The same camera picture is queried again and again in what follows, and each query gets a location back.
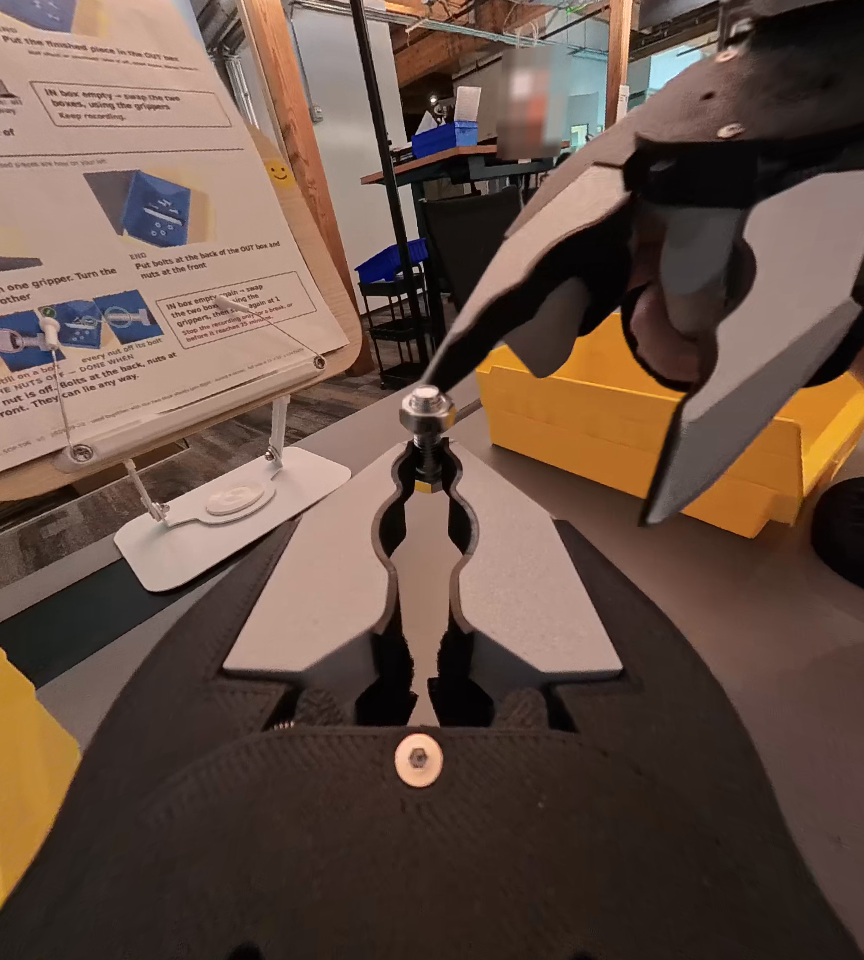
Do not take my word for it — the printed instruction sheet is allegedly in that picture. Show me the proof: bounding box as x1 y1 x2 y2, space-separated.
0 0 350 477

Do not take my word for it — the white stand base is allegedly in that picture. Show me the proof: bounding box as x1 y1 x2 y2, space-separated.
114 446 352 594

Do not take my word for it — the black shelf cart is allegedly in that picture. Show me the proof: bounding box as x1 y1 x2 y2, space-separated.
357 262 434 390

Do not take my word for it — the blue storage bin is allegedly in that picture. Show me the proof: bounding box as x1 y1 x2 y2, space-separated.
354 238 429 285
411 120 481 160

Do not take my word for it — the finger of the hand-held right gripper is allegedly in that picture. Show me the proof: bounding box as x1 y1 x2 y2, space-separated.
423 163 637 395
640 168 864 526

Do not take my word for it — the standing desk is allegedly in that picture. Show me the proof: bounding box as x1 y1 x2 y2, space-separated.
360 141 575 249

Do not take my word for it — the person's right hand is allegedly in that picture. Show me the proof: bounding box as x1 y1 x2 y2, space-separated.
623 287 712 390

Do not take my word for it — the wooden post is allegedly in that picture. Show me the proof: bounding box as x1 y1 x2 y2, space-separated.
240 0 376 376
606 0 634 129

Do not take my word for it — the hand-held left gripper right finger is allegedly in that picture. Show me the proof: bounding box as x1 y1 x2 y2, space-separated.
428 441 624 727

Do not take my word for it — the silver hex bolt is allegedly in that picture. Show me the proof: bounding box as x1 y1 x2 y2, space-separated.
409 386 449 495

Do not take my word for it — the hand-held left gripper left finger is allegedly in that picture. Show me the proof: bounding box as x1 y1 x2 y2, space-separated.
222 442 418 727

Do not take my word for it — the yellow divided plastic bin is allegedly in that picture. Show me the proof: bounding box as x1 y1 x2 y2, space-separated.
0 611 82 954

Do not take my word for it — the black flat pad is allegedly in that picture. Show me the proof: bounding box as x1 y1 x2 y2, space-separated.
0 551 155 691

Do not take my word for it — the black chair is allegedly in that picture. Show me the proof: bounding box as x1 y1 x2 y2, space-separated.
418 186 524 318

